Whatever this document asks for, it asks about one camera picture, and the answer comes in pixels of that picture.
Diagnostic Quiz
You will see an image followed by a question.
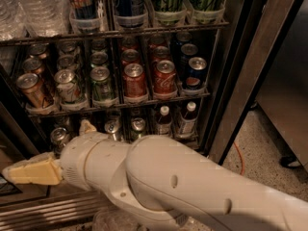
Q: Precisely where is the pepsi can second row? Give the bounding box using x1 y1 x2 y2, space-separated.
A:
180 43 198 69

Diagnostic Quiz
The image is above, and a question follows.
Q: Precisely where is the fridge door right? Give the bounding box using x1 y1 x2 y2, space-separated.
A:
204 0 303 165

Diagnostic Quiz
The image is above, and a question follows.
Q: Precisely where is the orange cable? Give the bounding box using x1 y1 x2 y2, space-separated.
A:
233 141 246 176

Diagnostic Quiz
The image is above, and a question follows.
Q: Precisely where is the coca cola can second row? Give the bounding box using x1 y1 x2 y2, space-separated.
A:
151 46 170 63

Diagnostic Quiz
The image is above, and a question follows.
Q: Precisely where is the gold can front left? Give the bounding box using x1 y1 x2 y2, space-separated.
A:
16 73 54 109

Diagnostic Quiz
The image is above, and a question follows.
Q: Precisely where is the dark bottle white cap left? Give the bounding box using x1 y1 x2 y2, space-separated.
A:
155 105 172 136

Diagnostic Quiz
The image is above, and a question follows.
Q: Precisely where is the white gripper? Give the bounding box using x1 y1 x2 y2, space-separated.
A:
2 119 108 191

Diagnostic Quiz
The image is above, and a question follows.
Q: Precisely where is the green can second row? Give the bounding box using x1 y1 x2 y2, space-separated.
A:
90 52 109 68

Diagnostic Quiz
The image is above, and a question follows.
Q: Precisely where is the green can bottom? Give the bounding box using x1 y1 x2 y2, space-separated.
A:
131 117 146 141

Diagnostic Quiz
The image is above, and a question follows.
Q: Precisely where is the dark bottle white cap right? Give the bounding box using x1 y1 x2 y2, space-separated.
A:
176 101 197 136

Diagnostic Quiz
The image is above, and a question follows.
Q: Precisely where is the white green 7up can front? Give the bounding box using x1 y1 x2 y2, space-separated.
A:
54 69 84 104

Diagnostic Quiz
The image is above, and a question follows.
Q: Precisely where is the white can second row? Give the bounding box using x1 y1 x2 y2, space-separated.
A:
57 55 79 71

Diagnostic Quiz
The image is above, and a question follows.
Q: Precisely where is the tall red bull can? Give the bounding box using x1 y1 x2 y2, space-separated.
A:
69 0 95 19

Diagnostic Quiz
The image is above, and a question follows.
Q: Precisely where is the dark bottle white cap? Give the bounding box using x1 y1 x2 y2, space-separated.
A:
176 101 197 136
155 105 172 136

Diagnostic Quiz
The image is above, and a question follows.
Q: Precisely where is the clear water bottle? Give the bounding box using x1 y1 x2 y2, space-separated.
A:
17 0 68 38

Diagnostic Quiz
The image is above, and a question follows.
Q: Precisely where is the silver can bottom middle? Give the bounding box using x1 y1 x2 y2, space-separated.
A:
104 119 121 141

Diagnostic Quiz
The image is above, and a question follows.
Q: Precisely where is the clear plastic container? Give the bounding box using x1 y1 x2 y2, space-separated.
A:
92 210 147 231

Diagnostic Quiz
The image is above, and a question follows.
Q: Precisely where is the tall blue can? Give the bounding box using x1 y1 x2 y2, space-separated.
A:
112 0 145 18

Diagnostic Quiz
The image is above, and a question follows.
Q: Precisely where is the blue pepsi can front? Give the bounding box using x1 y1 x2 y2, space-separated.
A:
184 57 207 90

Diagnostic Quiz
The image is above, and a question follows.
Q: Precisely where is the silver can bottom left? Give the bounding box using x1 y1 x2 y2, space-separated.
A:
50 127 71 155

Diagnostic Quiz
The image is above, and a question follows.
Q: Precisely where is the red can second row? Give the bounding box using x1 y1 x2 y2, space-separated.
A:
121 49 141 66

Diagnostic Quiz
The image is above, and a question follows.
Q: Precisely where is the silver can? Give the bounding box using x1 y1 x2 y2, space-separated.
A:
104 119 121 141
50 127 71 155

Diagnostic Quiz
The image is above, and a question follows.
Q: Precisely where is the stainless steel fridge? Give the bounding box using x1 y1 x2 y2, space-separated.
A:
0 0 254 231

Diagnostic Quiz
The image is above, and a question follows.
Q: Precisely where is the red coca cola can front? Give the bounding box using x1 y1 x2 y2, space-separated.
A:
154 60 176 94

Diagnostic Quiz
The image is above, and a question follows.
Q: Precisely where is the gold can second row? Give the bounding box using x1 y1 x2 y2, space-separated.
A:
22 58 55 93

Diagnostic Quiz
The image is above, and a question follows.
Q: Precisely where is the red brown can front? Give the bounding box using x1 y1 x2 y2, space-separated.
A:
123 64 146 97

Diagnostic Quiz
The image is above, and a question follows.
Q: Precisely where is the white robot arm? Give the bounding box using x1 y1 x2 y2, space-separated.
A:
2 131 308 231

